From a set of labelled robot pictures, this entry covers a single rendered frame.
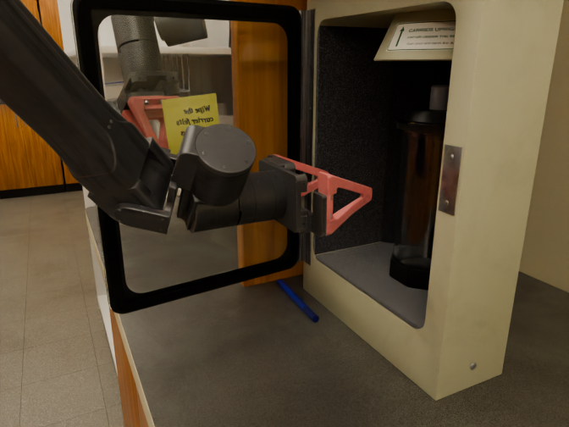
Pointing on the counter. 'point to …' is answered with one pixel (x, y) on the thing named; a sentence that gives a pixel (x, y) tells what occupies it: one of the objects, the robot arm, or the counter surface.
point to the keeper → (450, 179)
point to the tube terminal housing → (519, 193)
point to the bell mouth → (419, 36)
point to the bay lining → (365, 126)
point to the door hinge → (306, 116)
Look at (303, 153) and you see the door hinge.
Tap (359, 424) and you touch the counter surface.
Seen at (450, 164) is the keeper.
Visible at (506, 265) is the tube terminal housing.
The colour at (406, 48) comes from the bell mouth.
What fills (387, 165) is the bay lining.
